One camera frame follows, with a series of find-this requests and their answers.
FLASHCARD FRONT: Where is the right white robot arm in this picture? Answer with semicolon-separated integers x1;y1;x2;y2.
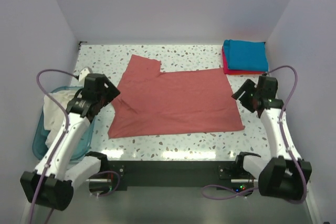
232;74;312;204

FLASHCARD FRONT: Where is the folded magenta t shirt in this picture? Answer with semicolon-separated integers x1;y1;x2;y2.
222;47;244;75

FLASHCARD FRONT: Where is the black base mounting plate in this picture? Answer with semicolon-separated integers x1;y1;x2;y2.
88;159;263;196

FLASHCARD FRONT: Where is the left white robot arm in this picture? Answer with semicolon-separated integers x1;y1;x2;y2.
20;72;120;211

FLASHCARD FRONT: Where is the cream white t shirt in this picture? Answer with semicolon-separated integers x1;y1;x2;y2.
43;89;77;148

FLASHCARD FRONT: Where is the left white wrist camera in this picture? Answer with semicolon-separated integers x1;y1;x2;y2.
78;67;92;86

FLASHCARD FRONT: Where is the folded blue t shirt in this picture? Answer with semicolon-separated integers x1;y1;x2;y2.
223;39;269;72

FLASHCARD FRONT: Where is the salmon pink t shirt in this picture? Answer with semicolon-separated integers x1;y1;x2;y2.
108;55;245;138

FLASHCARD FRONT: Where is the folded orange t shirt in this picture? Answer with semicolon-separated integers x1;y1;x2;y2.
231;70;265;76

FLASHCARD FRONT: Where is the aluminium frame rail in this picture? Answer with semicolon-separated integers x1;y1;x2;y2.
19;201;39;224

